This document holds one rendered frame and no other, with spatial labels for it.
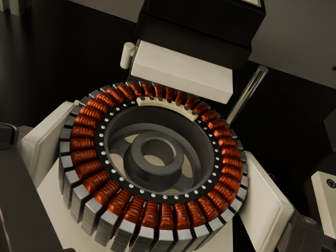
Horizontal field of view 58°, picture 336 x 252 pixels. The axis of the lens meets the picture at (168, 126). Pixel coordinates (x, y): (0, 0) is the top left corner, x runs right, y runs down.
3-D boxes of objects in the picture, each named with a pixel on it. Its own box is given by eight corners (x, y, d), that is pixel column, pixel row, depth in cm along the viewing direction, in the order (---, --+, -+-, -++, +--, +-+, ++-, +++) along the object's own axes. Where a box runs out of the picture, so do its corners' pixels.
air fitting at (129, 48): (129, 74, 31) (135, 50, 29) (118, 70, 31) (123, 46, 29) (131, 67, 32) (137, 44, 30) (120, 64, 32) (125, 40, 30)
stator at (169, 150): (229, 282, 17) (263, 260, 14) (25, 238, 15) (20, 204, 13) (224, 135, 25) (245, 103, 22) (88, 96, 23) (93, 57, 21)
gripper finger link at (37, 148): (26, 205, 13) (8, 201, 13) (66, 146, 20) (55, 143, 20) (39, 143, 12) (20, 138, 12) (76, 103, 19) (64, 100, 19)
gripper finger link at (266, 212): (281, 205, 14) (296, 209, 14) (241, 149, 20) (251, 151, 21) (256, 257, 15) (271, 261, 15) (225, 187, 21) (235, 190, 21)
